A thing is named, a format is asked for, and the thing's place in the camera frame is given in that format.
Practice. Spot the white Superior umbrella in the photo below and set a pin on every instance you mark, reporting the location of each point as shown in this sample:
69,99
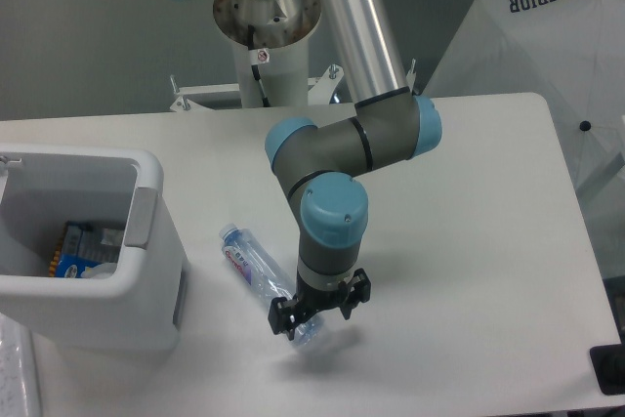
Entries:
571,53

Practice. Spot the black device at table edge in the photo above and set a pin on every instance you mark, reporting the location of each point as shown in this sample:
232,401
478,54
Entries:
608,364

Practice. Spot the clear plastic water bottle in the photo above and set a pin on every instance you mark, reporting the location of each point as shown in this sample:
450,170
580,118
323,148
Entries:
266,279

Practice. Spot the blue yellow snack wrapper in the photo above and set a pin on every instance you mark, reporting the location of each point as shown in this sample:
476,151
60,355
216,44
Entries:
84,245

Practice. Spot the white tissue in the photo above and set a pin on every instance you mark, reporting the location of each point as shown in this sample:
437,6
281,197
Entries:
100,271

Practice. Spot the white trash can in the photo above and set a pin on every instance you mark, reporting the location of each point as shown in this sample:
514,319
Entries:
42,188

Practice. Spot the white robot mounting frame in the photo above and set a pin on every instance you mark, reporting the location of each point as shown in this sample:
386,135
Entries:
324,89

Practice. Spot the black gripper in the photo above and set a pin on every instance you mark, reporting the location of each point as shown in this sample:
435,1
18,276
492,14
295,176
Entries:
285,315

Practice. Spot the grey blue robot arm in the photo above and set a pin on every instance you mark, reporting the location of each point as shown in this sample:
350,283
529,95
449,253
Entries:
318,167

